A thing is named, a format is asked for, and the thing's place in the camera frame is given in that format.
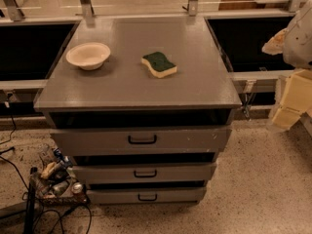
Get grey drawer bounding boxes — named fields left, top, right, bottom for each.
left=87, top=187, right=206, bottom=205
left=73, top=163, right=216, bottom=184
left=51, top=126, right=231, bottom=156

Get grey middle drawer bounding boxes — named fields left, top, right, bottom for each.
left=73, top=163, right=216, bottom=184

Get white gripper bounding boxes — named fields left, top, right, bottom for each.
left=271, top=69, right=312, bottom=130

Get white paper bowl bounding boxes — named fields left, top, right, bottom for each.
left=66, top=42, right=111, bottom=70

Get grey drawer cabinet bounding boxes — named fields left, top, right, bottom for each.
left=34, top=17, right=241, bottom=191

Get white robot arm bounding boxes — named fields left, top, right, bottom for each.
left=261, top=0, right=312, bottom=132

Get grey bottom drawer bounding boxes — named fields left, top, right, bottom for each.
left=87, top=187, right=206, bottom=205

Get grey rail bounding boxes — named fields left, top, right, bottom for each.
left=0, top=79, right=48, bottom=91
left=229, top=70, right=293, bottom=94

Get tray of cluttered items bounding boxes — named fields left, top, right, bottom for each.
left=33, top=144, right=88, bottom=206

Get green yellow sponge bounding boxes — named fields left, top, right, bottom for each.
left=141, top=52, right=177, bottom=78

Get metal frame post centre-left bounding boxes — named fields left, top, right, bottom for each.
left=80, top=0, right=94, bottom=18

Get metal frame post left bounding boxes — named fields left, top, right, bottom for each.
left=3, top=0, right=24, bottom=21

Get grey rail left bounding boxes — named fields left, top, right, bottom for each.
left=0, top=79, right=48, bottom=91

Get grey rail right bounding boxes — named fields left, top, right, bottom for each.
left=229, top=70, right=293, bottom=94

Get black floor cables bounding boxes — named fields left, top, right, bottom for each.
left=0, top=93, right=94, bottom=234

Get grey top drawer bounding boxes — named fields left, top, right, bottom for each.
left=51, top=126, right=231, bottom=156

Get black stand post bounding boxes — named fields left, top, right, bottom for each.
left=23, top=167, right=37, bottom=234

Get silver can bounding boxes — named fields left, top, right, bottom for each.
left=71, top=182, right=84, bottom=195

